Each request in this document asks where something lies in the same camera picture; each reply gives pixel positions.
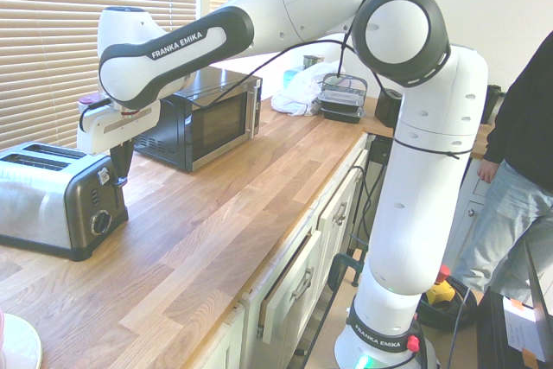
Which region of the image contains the white tilted drawer front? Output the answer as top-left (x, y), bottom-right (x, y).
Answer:
top-left (317, 149), bottom-right (371, 227)

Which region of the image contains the wide beige window blind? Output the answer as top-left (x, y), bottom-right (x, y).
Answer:
top-left (0, 0), bottom-right (198, 152)

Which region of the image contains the yellow emergency stop button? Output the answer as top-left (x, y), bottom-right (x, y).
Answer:
top-left (424, 264), bottom-right (454, 304)

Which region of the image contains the coiled black cable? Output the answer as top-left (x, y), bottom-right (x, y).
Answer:
top-left (416, 276), bottom-right (479, 331)

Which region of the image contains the white cabinet door with handle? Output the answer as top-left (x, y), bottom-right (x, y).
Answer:
top-left (257, 230), bottom-right (323, 342)

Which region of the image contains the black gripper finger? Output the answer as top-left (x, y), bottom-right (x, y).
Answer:
top-left (123, 140), bottom-right (137, 181)
top-left (109, 145), bottom-right (127, 187)

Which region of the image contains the white cabinet door plain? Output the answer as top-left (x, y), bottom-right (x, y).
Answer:
top-left (200, 302), bottom-right (245, 369)

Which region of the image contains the clear-lid black food container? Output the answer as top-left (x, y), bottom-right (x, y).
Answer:
top-left (318, 73), bottom-right (369, 111)

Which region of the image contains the small black box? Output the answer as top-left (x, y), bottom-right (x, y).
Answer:
top-left (374, 88), bottom-right (405, 129)

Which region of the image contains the grey laptop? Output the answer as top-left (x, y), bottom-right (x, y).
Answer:
top-left (524, 237), bottom-right (553, 323)

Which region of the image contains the white plate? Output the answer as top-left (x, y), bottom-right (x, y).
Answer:
top-left (0, 311), bottom-right (44, 369)

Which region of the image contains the white plastic bag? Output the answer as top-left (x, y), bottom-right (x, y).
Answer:
top-left (270, 60), bottom-right (336, 118)

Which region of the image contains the black microwave oven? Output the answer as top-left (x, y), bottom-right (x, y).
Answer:
top-left (131, 66), bottom-right (264, 173)

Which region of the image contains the person in black shirt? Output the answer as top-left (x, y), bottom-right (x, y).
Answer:
top-left (451, 29), bottom-right (553, 306)

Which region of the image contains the green clamp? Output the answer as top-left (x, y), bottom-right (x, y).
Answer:
top-left (327, 251), bottom-right (369, 290)

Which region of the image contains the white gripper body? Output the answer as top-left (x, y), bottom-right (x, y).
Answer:
top-left (76, 102), bottom-right (161, 157)

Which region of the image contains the stainless steel dishwasher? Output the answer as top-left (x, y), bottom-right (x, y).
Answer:
top-left (365, 135), bottom-right (395, 232)

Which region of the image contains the silver two-slot toaster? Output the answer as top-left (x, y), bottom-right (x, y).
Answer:
top-left (0, 142), bottom-right (130, 263)

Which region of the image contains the white paper with orange tape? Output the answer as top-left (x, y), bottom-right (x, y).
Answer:
top-left (502, 297), bottom-right (539, 364)

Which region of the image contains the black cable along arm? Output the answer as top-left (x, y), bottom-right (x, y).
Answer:
top-left (79, 0), bottom-right (473, 163)

